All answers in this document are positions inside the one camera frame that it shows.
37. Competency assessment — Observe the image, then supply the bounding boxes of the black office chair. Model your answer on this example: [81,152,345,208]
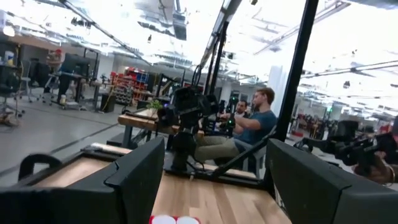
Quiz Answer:
[0,63,25,121]

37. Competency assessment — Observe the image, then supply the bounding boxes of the person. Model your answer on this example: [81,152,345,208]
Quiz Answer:
[194,87,278,166]
[46,49,74,105]
[230,100,249,118]

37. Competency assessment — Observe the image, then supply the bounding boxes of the red plastic slotted basket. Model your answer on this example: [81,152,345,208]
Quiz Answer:
[149,214,201,224]

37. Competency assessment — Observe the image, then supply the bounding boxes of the person's hand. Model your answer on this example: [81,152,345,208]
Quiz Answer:
[354,155,397,184]

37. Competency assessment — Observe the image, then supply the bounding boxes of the small green potted plant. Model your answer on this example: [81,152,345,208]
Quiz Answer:
[146,99,163,118]

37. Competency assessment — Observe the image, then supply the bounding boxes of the dark desk monitor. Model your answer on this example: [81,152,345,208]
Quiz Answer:
[58,53,91,77]

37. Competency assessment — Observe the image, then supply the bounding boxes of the white plastic chair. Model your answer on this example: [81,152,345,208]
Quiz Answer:
[242,146,268,180]

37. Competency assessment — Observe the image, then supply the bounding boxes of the wooden work table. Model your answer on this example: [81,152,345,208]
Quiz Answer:
[118,108,206,149]

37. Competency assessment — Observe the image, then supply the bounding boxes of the overhead light bar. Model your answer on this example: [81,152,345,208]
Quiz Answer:
[198,0,243,68]

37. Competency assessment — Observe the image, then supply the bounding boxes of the black frame brace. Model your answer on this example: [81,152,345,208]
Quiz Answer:
[214,124,277,179]

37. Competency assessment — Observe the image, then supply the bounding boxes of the black curved handle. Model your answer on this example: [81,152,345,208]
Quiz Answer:
[18,153,62,181]

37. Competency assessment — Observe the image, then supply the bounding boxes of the black waste bin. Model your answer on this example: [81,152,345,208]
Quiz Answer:
[99,92,116,113]

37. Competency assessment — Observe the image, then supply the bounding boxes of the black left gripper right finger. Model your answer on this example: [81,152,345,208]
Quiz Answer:
[266,138,352,224]

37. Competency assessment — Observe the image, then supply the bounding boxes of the black frame post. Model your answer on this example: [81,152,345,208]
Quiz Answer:
[275,0,320,142]
[203,21,230,96]

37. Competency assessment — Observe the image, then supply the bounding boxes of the white plastic pill bottle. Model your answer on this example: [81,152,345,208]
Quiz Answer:
[177,216,200,224]

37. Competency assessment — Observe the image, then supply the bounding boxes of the red storage shelf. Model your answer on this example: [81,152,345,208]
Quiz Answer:
[110,67,150,105]

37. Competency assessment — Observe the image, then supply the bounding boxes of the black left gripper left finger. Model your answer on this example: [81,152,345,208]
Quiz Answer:
[104,136,166,224]

